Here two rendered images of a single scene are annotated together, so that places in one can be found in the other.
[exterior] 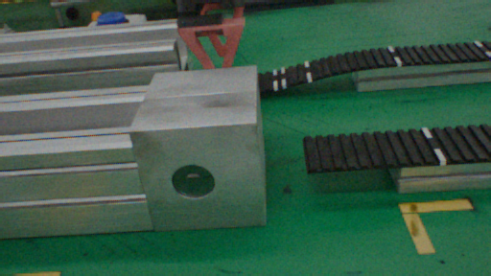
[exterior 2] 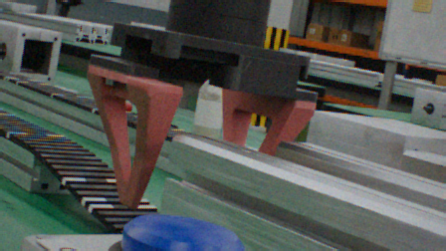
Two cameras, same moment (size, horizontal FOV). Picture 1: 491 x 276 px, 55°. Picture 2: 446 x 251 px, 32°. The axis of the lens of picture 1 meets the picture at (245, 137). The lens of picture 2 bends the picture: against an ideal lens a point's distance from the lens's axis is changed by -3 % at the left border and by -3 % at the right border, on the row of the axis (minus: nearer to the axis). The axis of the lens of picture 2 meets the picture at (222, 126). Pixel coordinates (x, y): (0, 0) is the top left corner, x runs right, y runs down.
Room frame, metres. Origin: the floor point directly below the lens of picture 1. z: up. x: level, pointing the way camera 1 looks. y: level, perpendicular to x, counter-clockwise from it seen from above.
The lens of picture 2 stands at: (0.84, 0.35, 0.92)
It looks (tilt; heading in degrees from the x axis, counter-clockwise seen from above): 6 degrees down; 224
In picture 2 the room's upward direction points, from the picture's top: 10 degrees clockwise
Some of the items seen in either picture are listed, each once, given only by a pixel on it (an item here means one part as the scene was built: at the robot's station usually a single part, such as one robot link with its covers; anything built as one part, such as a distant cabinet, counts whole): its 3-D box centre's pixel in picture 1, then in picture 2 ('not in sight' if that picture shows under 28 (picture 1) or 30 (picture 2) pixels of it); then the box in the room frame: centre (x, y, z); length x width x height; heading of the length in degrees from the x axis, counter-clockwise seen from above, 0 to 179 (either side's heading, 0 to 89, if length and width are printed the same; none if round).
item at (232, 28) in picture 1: (216, 38); (230, 131); (0.50, 0.02, 0.86); 0.07 x 0.07 x 0.09; 85
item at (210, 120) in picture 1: (208, 138); (376, 188); (0.34, 0.03, 0.83); 0.12 x 0.09 x 0.10; 175
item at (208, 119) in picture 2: not in sight; (213, 94); (0.10, -0.41, 0.84); 0.04 x 0.04 x 0.12
